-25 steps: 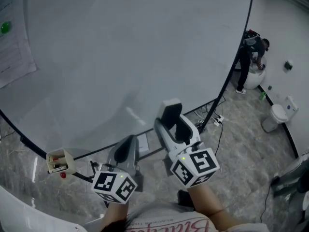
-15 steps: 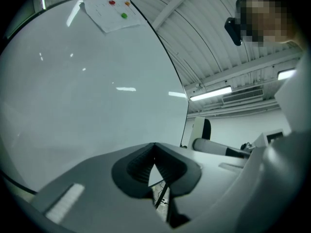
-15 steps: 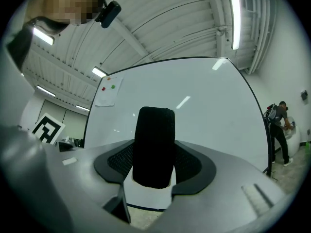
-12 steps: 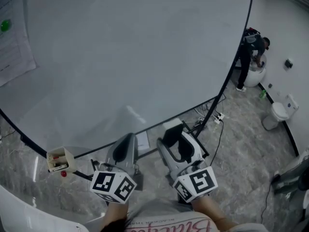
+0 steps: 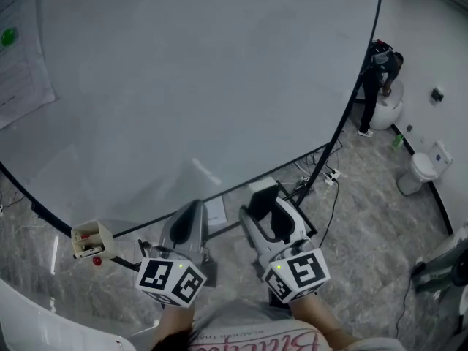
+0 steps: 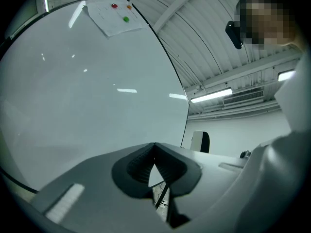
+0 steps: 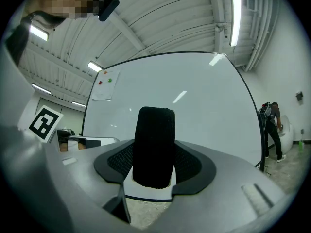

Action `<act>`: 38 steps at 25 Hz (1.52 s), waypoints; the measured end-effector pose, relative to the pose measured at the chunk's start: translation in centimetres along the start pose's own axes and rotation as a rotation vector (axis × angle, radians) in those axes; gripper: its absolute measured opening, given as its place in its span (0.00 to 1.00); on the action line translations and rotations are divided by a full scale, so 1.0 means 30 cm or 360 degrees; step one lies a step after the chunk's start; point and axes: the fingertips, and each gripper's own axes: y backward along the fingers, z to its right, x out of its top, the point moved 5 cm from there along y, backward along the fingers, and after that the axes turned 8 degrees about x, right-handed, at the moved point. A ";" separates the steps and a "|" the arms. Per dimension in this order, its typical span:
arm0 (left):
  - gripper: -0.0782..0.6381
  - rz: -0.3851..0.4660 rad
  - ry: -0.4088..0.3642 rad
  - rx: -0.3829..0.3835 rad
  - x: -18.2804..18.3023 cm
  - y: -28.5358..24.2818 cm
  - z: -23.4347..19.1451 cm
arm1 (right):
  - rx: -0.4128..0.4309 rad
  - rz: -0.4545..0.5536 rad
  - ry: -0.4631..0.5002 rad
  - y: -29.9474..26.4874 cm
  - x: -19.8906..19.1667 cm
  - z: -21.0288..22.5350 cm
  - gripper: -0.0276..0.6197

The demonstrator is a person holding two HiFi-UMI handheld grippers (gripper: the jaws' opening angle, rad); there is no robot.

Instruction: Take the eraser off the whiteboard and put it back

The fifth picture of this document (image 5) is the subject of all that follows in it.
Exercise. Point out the white curved furniture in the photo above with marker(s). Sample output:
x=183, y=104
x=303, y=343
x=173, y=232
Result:
x=44, y=324

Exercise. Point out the black wall device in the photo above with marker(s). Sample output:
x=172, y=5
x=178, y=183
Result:
x=437, y=94

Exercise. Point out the white marker pen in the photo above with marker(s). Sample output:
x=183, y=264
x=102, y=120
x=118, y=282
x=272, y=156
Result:
x=89, y=252

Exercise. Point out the white power strip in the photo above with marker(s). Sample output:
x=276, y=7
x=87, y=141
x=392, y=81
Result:
x=332, y=176

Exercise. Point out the white and black machine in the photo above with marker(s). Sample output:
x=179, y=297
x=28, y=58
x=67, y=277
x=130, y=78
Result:
x=446, y=265

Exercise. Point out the red capped marker pen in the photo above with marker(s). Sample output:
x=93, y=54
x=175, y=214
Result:
x=83, y=237

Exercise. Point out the red round magnet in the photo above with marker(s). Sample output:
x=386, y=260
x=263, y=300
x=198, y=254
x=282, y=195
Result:
x=97, y=261

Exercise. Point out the white round tub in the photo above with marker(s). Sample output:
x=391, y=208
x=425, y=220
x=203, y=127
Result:
x=389, y=113

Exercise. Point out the large grey whiteboard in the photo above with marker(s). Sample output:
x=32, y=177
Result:
x=190, y=86

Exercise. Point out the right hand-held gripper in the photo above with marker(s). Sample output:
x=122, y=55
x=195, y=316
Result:
x=300, y=272

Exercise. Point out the black metal stand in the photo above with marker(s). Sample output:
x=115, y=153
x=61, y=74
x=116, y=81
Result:
x=318, y=170

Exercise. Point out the person's right forearm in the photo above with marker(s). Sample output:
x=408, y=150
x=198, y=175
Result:
x=318, y=316

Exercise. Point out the white toilet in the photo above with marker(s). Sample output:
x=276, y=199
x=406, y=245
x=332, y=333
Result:
x=420, y=170

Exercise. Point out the white paper sheet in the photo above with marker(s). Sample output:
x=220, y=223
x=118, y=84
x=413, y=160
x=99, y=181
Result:
x=216, y=210

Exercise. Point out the green bottle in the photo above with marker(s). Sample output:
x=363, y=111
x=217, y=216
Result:
x=398, y=142

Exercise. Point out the beige marker holder box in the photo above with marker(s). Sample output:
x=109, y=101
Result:
x=106, y=240

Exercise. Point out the green round magnet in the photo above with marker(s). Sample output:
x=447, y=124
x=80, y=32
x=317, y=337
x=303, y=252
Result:
x=9, y=37

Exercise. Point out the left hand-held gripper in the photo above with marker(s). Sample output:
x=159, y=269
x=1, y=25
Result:
x=166, y=278

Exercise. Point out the white wall dispenser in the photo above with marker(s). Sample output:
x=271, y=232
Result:
x=440, y=157

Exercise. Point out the black and white eraser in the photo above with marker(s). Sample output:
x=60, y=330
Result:
x=262, y=201

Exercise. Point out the small black box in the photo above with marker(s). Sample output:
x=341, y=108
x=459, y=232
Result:
x=210, y=274

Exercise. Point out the printed paper sheet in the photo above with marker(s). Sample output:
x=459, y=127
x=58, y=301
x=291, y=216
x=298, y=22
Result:
x=22, y=75

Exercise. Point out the person's light printed shirt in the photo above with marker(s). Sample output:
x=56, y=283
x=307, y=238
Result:
x=256, y=327

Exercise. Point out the person's left forearm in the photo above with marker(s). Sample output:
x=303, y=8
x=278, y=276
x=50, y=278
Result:
x=173, y=327

